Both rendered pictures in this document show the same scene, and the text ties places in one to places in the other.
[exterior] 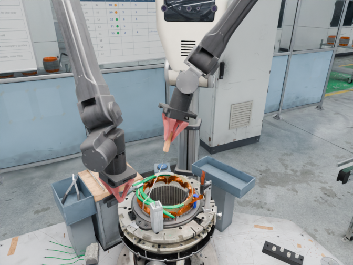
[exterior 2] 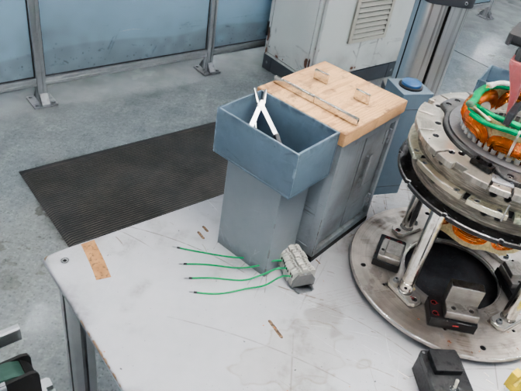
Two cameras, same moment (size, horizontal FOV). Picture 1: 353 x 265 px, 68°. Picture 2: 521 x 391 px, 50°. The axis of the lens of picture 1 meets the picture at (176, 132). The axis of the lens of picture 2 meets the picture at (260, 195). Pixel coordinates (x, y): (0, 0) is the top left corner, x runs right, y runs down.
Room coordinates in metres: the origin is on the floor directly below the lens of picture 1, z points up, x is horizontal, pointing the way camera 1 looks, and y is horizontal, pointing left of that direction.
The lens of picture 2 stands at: (0.05, 0.64, 1.50)
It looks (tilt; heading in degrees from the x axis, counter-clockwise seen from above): 37 degrees down; 342
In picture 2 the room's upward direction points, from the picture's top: 10 degrees clockwise
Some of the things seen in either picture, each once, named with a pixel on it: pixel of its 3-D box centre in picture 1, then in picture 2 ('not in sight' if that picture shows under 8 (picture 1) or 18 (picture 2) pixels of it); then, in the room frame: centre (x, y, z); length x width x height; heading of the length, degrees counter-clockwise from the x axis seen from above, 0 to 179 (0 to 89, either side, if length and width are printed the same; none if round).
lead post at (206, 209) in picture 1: (207, 196); not in sight; (0.64, -0.10, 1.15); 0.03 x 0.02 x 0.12; 110
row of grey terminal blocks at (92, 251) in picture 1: (92, 253); (295, 264); (0.72, 0.33, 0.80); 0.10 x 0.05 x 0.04; 10
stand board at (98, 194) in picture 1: (110, 177); (332, 99); (0.88, 0.27, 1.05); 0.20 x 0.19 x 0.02; 127
